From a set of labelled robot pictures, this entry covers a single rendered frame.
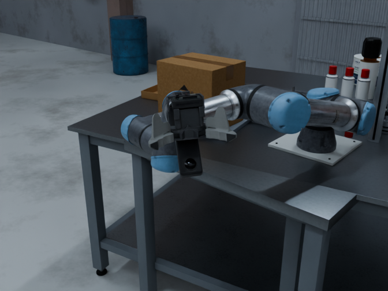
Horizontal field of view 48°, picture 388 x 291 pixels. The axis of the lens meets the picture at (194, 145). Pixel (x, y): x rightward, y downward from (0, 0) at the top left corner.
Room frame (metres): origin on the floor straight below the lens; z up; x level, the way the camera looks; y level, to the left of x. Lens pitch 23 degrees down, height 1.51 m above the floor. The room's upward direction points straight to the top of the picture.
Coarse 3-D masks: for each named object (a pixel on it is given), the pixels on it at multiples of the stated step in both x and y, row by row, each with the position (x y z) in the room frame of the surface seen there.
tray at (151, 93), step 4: (156, 84) 2.40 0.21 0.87; (148, 88) 2.32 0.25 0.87; (152, 88) 2.36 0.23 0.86; (156, 88) 2.39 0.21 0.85; (144, 92) 2.26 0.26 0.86; (148, 92) 2.24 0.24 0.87; (152, 92) 2.23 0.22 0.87; (156, 92) 2.36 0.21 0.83; (144, 96) 2.26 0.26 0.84; (148, 96) 2.24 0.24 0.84; (152, 96) 2.23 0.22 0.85; (156, 96) 2.22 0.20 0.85
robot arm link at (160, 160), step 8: (144, 136) 1.00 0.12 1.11; (144, 144) 0.99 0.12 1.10; (168, 144) 0.94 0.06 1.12; (152, 152) 0.96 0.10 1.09; (160, 152) 0.94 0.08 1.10; (168, 152) 0.93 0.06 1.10; (176, 152) 0.94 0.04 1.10; (152, 160) 0.95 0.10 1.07; (160, 160) 0.93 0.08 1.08; (168, 160) 0.93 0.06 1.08; (176, 160) 0.94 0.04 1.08; (160, 168) 0.93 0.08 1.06; (168, 168) 0.93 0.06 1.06; (176, 168) 0.94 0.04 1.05
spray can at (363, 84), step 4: (364, 72) 1.83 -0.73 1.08; (368, 72) 1.83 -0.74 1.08; (360, 76) 1.85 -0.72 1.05; (364, 76) 1.83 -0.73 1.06; (368, 76) 1.83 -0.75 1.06; (360, 80) 1.83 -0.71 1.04; (364, 80) 1.82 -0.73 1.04; (368, 80) 1.82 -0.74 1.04; (360, 84) 1.82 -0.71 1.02; (364, 84) 1.82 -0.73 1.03; (368, 84) 1.82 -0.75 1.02; (360, 88) 1.82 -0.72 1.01; (364, 88) 1.82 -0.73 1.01; (368, 88) 1.82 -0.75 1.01; (356, 92) 1.84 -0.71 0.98; (360, 92) 1.82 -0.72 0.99; (364, 92) 1.82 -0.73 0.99; (356, 96) 1.84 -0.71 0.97; (360, 96) 1.82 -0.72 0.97; (364, 96) 1.82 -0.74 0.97
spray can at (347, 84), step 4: (348, 68) 1.86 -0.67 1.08; (352, 68) 1.86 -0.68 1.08; (348, 72) 1.86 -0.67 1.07; (352, 72) 1.86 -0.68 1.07; (344, 76) 1.87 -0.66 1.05; (348, 76) 1.86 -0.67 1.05; (352, 76) 1.86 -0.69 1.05; (344, 80) 1.86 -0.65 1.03; (348, 80) 1.85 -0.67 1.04; (352, 80) 1.85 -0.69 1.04; (344, 84) 1.86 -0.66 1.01; (348, 84) 1.85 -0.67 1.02; (352, 84) 1.85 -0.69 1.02; (344, 88) 1.85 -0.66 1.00; (348, 88) 1.85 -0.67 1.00; (352, 88) 1.85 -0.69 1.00; (344, 92) 1.85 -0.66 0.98; (348, 92) 1.85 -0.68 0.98; (352, 92) 1.85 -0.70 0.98; (348, 96) 1.85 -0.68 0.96
